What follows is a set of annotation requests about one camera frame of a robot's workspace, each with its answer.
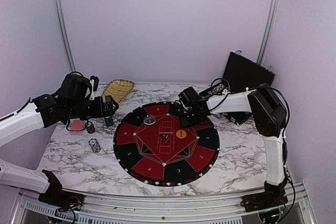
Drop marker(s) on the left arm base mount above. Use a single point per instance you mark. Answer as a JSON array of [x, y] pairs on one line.
[[56, 196]]

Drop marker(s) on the clear round dealer button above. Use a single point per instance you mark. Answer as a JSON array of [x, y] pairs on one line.
[[149, 120]]

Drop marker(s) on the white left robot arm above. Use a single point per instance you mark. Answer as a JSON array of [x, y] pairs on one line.
[[75, 99]]

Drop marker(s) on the round red black poker mat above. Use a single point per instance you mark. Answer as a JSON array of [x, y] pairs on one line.
[[143, 154]]

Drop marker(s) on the aluminium wall post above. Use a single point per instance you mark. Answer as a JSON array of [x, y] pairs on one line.
[[268, 29], [64, 35]]

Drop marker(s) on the red playing card deck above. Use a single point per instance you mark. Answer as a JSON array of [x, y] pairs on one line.
[[77, 127]]

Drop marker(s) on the woven bamboo tray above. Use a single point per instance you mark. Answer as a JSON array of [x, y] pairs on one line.
[[118, 89]]

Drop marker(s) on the left aluminium wall post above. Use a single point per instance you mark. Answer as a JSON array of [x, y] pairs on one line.
[[64, 35]]

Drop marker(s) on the orange round blind button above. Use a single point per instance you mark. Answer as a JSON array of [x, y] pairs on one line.
[[181, 134]]

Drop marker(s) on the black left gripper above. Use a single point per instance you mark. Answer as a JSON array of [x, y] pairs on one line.
[[100, 112]]

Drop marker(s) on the white black chip stack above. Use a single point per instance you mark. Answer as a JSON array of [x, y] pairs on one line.
[[94, 144]]

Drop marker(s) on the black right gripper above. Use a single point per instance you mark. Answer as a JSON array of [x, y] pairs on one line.
[[185, 123]]

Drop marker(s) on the black triangular button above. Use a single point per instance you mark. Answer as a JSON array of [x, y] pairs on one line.
[[165, 136]]

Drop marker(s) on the aluminium front rail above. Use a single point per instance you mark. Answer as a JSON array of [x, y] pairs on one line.
[[213, 208]]

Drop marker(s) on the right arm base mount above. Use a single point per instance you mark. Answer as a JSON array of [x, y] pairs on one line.
[[272, 196]]

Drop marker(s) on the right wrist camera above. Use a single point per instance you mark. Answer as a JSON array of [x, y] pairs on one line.
[[189, 97]]

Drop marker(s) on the black poker chip case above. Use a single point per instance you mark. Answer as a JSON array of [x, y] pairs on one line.
[[239, 74]]

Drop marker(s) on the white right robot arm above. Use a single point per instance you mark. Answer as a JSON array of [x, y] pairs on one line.
[[269, 113]]

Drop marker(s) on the right aluminium wall post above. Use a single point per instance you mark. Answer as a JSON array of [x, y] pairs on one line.
[[268, 29]]

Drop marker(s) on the blue green chip stack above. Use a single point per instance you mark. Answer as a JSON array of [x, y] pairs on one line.
[[108, 121]]

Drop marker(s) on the orange black chip stack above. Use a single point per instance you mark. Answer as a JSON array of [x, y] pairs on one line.
[[89, 126]]

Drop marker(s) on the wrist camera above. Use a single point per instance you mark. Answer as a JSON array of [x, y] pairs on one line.
[[189, 97], [93, 86]]

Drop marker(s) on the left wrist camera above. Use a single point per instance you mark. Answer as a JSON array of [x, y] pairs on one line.
[[93, 86]]

